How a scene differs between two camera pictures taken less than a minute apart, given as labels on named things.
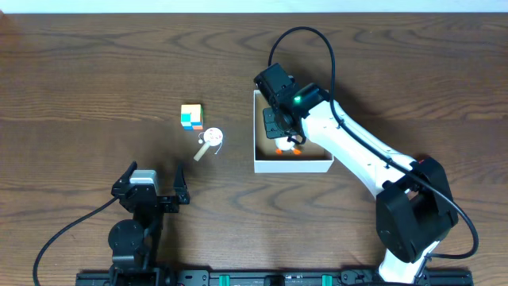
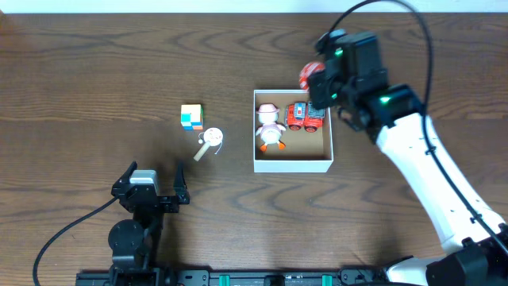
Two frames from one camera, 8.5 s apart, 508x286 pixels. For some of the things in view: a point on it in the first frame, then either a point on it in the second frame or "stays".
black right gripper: x=271 y=127 → x=317 y=83
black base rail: x=259 y=277 stays
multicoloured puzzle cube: x=191 y=117 stays
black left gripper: x=166 y=200 stays
